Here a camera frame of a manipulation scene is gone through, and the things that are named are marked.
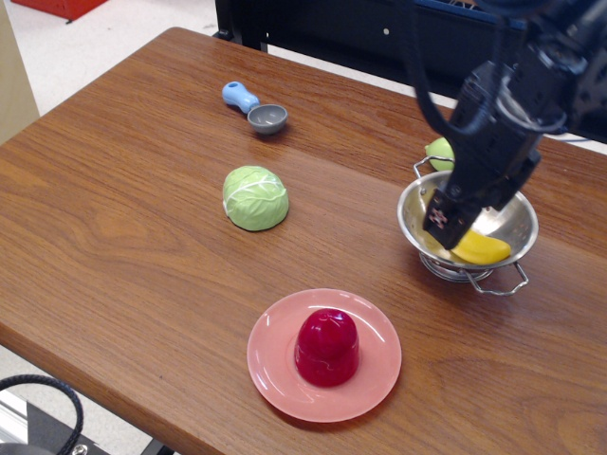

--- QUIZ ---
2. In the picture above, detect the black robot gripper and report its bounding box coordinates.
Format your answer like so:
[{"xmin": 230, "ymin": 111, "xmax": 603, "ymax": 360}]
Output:
[{"xmin": 422, "ymin": 60, "xmax": 543, "ymax": 251}]

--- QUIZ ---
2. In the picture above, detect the yellow toy banana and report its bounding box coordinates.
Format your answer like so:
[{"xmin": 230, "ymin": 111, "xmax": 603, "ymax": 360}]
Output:
[{"xmin": 451, "ymin": 229, "xmax": 511, "ymax": 264}]

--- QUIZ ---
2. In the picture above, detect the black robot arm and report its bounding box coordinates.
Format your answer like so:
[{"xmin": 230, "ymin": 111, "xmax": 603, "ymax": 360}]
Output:
[{"xmin": 417, "ymin": 1, "xmax": 606, "ymax": 249}]

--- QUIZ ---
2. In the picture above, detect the green toy pear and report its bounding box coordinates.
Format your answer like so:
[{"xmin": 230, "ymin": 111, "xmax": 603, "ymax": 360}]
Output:
[{"xmin": 425, "ymin": 137, "xmax": 454, "ymax": 172}]

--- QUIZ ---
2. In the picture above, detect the red jelly dome toy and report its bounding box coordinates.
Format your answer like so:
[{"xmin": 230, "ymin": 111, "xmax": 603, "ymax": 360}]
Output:
[{"xmin": 294, "ymin": 308, "xmax": 359, "ymax": 388}]

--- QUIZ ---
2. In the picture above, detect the green toy cabbage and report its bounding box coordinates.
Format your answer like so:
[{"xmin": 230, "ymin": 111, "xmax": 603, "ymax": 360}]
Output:
[{"xmin": 223, "ymin": 165, "xmax": 289, "ymax": 231}]

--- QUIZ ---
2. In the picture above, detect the pink plastic plate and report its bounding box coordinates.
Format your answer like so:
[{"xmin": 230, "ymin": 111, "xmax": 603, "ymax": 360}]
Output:
[{"xmin": 248, "ymin": 289, "xmax": 402, "ymax": 423}]

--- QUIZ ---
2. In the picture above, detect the red box on floor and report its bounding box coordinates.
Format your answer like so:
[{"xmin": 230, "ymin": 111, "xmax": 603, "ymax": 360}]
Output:
[{"xmin": 12, "ymin": 0, "xmax": 106, "ymax": 21}]

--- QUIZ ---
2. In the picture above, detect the beige cabinet side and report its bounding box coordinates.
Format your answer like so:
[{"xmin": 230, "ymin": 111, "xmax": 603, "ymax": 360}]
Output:
[{"xmin": 0, "ymin": 2, "xmax": 40, "ymax": 144}]

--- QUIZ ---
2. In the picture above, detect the grey metal base with screw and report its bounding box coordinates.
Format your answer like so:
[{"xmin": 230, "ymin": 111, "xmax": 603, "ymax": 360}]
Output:
[{"xmin": 1, "ymin": 374, "xmax": 105, "ymax": 454}]

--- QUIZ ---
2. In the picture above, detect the steel colander with handles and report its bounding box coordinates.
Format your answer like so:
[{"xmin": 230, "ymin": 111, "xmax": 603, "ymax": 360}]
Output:
[{"xmin": 396, "ymin": 155, "xmax": 539, "ymax": 297}]

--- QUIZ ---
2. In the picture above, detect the blue handled grey scoop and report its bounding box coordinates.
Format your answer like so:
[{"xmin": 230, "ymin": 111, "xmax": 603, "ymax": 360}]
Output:
[{"xmin": 222, "ymin": 82, "xmax": 288, "ymax": 136}]

